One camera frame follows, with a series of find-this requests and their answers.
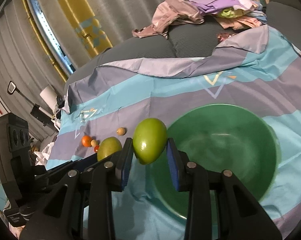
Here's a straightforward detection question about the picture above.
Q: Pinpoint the red tomato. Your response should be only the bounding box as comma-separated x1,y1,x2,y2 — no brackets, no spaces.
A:
94,145,99,153

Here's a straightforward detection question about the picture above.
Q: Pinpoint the small orange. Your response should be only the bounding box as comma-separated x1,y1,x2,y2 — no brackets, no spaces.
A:
82,135,92,147

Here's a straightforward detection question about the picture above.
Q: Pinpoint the green mango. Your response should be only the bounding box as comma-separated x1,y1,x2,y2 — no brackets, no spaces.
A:
97,137,122,161
133,118,168,165

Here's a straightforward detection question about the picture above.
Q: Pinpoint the black white vacuum cleaner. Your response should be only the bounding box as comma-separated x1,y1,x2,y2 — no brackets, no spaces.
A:
7,81,59,132

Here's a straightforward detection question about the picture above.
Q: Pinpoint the beige longan left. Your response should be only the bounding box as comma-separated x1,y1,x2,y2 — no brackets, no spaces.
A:
91,139,98,147

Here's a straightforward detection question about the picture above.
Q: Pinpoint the beige longan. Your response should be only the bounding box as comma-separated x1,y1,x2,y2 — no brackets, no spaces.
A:
91,139,98,147
116,127,127,136

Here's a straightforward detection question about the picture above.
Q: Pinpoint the beige longan right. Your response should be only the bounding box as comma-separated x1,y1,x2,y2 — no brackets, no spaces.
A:
116,127,127,136

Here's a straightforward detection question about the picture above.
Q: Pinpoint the grey curtain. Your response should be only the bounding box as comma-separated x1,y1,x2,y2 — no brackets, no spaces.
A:
0,0,163,140

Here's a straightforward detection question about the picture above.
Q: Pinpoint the blue purple striped sheet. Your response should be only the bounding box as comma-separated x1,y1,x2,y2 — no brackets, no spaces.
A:
46,25,301,237

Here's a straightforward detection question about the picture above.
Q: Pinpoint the yellow patterned curtain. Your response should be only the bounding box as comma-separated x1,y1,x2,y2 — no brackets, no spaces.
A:
57,0,112,57

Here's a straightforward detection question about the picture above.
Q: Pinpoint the pile of clothes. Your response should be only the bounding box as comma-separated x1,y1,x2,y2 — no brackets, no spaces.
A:
132,0,267,38

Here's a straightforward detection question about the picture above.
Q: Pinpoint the grey sofa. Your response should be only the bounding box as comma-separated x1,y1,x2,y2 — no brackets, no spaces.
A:
66,0,301,86

